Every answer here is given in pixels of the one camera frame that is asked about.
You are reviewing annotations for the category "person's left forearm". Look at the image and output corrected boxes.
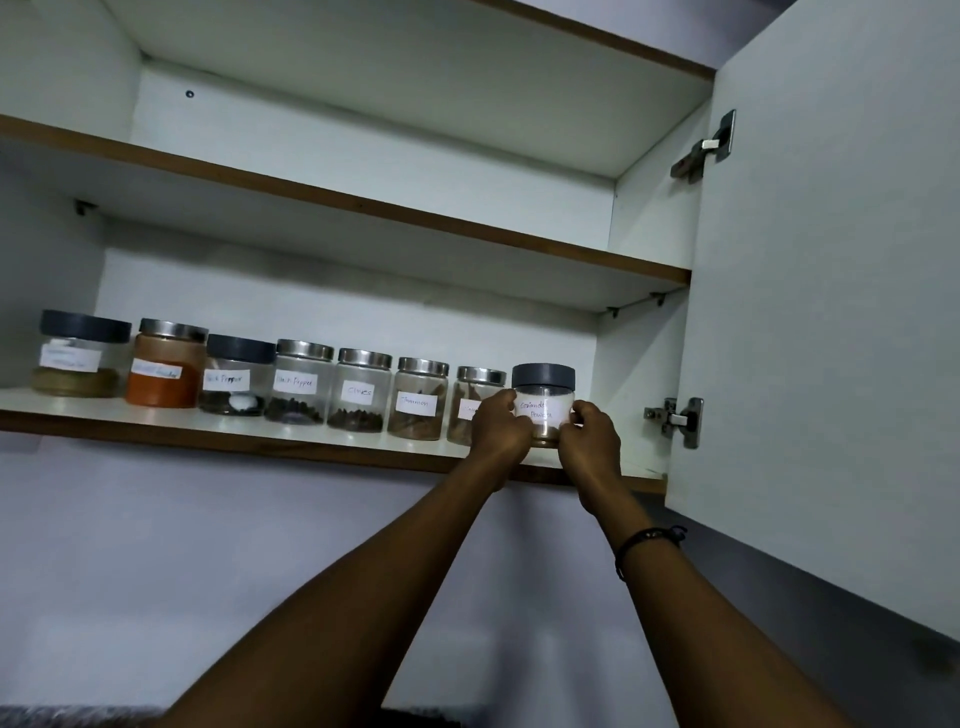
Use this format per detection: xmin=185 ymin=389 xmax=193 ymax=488
xmin=153 ymin=471 xmax=519 ymax=728

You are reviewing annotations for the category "person's right forearm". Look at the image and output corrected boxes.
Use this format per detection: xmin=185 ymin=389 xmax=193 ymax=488
xmin=576 ymin=496 xmax=852 ymax=728

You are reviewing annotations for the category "white wall cabinet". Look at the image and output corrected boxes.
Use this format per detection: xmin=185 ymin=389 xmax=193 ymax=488
xmin=0 ymin=0 xmax=723 ymax=498

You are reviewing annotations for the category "grey lid powder jar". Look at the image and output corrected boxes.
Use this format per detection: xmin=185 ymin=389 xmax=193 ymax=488
xmin=511 ymin=363 xmax=578 ymax=450

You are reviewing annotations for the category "row of labelled spice jars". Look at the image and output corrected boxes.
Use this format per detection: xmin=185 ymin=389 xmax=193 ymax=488
xmin=30 ymin=309 xmax=510 ymax=446

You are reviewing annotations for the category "person's left hand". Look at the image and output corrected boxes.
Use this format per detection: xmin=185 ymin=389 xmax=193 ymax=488
xmin=468 ymin=388 xmax=536 ymax=493

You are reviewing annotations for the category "metal cabinet door hinge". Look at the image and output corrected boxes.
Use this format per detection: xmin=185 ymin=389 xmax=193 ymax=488
xmin=669 ymin=108 xmax=738 ymax=182
xmin=642 ymin=396 xmax=705 ymax=450

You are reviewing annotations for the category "person's right hand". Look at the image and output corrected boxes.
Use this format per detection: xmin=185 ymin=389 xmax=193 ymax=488
xmin=559 ymin=400 xmax=633 ymax=518

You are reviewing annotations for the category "white shelf board brown edge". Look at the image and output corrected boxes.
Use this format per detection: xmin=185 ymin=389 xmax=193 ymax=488
xmin=0 ymin=112 xmax=693 ymax=315
xmin=0 ymin=385 xmax=669 ymax=497

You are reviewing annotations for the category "black wrist band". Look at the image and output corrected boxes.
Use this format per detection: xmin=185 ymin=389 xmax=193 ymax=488
xmin=614 ymin=524 xmax=689 ymax=583

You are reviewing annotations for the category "white cabinet door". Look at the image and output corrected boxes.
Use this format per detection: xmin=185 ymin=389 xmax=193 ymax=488
xmin=663 ymin=0 xmax=960 ymax=648

